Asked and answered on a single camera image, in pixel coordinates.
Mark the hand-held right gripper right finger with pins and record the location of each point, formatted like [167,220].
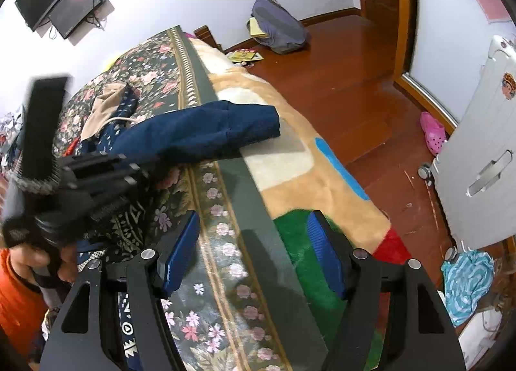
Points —
[326,258]

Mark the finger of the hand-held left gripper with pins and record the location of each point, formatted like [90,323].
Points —
[109,203]
[105,165]

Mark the pink clog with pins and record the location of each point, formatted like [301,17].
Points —
[431,129]

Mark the grey blue backpack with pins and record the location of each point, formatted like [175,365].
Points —
[278,24]

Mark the white suitcase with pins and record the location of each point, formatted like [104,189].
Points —
[475,145]

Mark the wooden door frame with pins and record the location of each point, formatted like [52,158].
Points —
[403,12]

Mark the wooden bed post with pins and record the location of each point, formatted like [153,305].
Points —
[205,34]

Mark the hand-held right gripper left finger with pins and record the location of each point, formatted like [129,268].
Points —
[181,258]

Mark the pile of clothes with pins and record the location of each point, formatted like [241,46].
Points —
[8,129]

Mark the person in orange shirt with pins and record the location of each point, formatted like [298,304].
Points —
[16,310]

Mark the colourful magazine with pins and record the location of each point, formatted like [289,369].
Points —
[244,55]

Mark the floral bedspread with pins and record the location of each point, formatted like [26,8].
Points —
[225,274]

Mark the white plastic bag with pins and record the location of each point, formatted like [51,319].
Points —
[483,330]

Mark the navy dotted cloth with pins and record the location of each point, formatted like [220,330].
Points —
[128,99]

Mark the red garment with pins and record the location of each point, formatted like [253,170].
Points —
[71,148]

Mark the teal striped cloth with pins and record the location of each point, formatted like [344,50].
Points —
[467,286]

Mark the navy patterned sweater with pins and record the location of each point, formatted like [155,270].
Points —
[209,125]

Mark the person's left forearm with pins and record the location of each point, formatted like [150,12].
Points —
[22,262]

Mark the small black screen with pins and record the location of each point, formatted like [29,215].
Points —
[78,6]

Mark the person's left hand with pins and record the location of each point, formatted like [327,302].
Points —
[69,268]

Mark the beige cloth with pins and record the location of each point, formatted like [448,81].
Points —
[103,111]

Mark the yellow printed blanket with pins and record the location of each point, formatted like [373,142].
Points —
[111,61]

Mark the multicolour plush blanket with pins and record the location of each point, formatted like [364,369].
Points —
[290,161]

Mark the yellow paper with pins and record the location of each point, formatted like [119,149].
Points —
[256,28]

